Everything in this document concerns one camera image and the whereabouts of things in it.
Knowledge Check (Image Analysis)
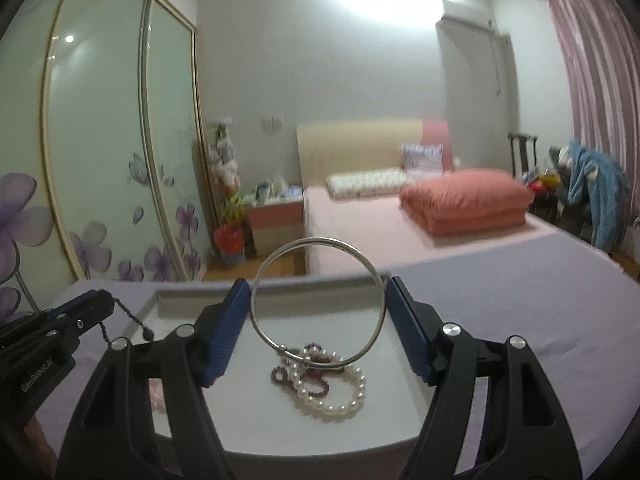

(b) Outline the pink curtain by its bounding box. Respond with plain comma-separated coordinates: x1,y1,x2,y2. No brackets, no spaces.
542,0,640,281

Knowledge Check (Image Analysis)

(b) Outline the stack of plush toys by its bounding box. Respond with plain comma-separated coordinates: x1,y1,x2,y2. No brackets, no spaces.
207,117,246,226

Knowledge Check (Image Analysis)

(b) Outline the red yellow toy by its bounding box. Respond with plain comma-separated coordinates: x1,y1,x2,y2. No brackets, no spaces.
530,172,563,198

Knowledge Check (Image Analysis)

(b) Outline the dark wooden chair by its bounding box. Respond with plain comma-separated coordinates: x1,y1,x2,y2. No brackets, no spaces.
507,131,538,181

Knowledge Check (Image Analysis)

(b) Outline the beige pink headboard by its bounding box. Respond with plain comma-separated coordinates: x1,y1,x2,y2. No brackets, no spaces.
296,119,453,188

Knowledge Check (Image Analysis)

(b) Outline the floral sliding door wardrobe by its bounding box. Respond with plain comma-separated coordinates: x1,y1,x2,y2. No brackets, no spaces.
0,0,211,321

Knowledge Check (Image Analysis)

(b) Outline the purple printed pillow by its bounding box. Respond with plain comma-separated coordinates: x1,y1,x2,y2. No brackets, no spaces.
401,143,445,173

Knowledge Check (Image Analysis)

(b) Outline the floral white pillow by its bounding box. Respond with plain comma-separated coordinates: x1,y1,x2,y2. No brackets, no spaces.
327,170,408,198

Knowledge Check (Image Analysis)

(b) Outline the white air conditioner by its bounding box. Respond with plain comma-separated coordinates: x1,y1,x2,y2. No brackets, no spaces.
436,0,513,36

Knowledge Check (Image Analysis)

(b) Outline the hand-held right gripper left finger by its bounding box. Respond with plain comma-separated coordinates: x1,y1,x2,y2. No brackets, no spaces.
55,277,252,480

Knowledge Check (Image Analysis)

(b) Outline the pink white nightstand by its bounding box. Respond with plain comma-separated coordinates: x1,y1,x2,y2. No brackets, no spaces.
247,195,306,258

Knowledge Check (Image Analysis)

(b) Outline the bed with pink sheet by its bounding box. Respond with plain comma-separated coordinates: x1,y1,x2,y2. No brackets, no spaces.
304,185,566,276

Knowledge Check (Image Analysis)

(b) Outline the dark red bead bracelet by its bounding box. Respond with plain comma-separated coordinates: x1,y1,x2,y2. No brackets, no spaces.
270,344,351,396

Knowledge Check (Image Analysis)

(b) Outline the blue fleece garment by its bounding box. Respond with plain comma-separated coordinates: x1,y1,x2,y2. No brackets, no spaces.
565,140,631,253

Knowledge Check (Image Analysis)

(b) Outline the white pearl bracelet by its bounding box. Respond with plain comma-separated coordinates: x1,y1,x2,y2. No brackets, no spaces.
280,345,367,423

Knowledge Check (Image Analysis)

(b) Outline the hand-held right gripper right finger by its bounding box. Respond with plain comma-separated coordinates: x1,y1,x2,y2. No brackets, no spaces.
387,276,583,480

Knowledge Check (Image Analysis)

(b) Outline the purple table cloth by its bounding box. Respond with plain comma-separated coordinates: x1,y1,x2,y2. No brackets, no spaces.
35,252,640,480

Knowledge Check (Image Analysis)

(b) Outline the dark purple bead bracelet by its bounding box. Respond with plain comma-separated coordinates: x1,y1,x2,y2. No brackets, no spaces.
99,297,155,346

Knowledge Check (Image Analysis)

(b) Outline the grey cardboard box tray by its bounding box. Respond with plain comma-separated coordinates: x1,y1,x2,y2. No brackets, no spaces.
117,272,443,457

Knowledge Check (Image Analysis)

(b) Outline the thin silver bangle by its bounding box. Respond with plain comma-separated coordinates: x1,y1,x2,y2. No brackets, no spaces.
248,237,388,367

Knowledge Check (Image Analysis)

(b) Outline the folded pink quilt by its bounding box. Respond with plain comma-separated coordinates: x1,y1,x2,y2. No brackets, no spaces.
400,169,535,237

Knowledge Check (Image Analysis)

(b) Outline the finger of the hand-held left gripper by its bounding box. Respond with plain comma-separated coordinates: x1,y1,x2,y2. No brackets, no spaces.
0,307,61,342
47,289,115,341

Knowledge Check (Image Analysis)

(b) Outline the red bin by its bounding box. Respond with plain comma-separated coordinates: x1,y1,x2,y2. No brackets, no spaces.
214,224,247,266

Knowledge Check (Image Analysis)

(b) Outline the person's left hand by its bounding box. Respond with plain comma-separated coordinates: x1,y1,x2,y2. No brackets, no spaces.
22,416,53,467

